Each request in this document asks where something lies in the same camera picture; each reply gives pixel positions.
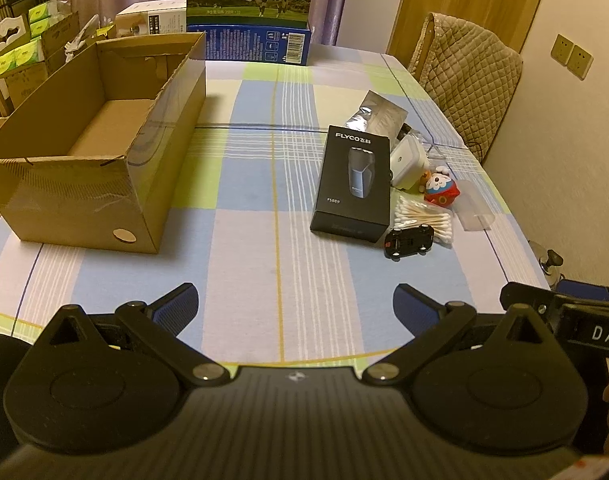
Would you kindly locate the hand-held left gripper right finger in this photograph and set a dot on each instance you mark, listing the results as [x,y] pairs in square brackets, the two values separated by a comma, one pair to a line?
[413,310]

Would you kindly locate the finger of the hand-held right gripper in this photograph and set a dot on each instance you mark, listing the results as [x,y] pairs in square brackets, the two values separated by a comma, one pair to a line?
[524,295]
[582,288]

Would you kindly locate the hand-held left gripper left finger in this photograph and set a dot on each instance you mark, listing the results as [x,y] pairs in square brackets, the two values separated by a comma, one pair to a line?
[177,306]

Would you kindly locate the black toy car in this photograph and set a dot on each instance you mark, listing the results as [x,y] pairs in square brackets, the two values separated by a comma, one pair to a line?
[408,241]

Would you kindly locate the bag of cotton swabs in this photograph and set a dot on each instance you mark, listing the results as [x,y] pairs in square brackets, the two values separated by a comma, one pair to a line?
[422,216]

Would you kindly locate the red round doll toy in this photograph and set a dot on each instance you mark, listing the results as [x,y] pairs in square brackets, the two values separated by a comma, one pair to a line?
[442,187]

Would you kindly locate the black shaver box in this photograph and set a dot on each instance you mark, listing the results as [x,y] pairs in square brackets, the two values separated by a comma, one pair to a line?
[352,185]

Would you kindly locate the brown cardboard box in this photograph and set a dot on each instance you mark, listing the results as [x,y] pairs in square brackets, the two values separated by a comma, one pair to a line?
[84,200]

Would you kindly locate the white square plastic container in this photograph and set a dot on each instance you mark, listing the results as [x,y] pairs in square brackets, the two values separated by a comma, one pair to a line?
[408,162]

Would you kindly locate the silver foil bag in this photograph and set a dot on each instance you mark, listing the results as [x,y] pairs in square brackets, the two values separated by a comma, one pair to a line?
[379,112]

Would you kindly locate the plaid tablecloth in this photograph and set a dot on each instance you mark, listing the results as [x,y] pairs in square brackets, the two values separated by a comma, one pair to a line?
[264,160]

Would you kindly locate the quilted beige chair cover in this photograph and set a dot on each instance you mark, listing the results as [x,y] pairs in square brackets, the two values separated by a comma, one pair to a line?
[472,80]

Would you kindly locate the brown storage carton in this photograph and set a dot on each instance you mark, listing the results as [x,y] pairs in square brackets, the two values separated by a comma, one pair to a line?
[59,45]

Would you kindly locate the white product box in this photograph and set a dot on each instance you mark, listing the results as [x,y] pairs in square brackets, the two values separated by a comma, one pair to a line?
[152,17]

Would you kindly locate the green tissue pack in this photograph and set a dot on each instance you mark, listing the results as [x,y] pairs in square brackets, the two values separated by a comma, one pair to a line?
[28,55]
[5,64]
[39,27]
[43,11]

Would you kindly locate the wooden door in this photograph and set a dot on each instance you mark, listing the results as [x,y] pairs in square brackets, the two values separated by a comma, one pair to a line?
[464,0]

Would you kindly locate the blue milk carton box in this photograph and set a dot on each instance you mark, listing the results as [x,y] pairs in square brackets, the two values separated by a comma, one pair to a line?
[249,10]

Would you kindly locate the white carved chair back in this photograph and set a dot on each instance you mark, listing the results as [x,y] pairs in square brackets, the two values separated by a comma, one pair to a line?
[7,32]

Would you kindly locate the beige wall socket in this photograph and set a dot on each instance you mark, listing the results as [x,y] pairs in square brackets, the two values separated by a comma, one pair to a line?
[581,63]
[561,51]

